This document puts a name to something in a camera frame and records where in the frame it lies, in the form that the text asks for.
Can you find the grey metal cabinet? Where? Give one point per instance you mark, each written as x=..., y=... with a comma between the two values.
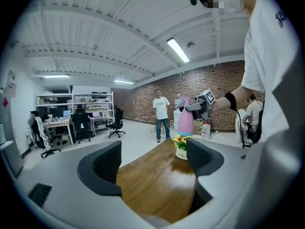
x=7, y=137

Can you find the person's white t-shirt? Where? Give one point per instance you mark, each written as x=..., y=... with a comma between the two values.
x=269, y=68

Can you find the white jacket with black stripes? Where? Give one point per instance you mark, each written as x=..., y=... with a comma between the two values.
x=41, y=133

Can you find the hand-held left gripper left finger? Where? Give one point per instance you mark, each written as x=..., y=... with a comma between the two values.
x=100, y=170

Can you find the brown cardboard box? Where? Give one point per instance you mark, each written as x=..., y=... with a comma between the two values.
x=197, y=128

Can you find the wooden desk with white legs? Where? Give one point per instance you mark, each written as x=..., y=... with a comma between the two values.
x=58, y=124

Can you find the ceiling light tube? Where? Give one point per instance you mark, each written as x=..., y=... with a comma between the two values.
x=124, y=82
x=178, y=50
x=56, y=76

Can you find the clear plastic water jug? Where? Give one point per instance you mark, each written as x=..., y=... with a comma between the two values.
x=206, y=131

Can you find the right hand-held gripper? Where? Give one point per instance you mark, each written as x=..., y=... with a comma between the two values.
x=207, y=99

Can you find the white metal shelf unit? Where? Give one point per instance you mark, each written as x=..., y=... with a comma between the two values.
x=76, y=102

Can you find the black right wristband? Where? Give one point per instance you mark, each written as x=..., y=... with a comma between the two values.
x=231, y=101

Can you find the white floor appliance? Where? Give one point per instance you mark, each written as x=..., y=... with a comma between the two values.
x=176, y=120

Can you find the round ceiling smoke detector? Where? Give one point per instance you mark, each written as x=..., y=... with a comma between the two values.
x=190, y=44

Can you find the white wall panel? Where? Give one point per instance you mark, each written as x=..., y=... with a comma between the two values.
x=11, y=85

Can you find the sunflower bouquet in white pot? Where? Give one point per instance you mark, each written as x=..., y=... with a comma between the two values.
x=181, y=151

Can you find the black office chair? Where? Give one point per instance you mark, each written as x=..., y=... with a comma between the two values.
x=258, y=130
x=116, y=121
x=81, y=123
x=39, y=132

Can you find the open laptop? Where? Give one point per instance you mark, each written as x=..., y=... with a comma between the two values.
x=96, y=114
x=67, y=114

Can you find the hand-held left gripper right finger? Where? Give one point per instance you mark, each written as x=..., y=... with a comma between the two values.
x=202, y=157

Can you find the person's right forearm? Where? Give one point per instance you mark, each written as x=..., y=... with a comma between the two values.
x=220, y=104

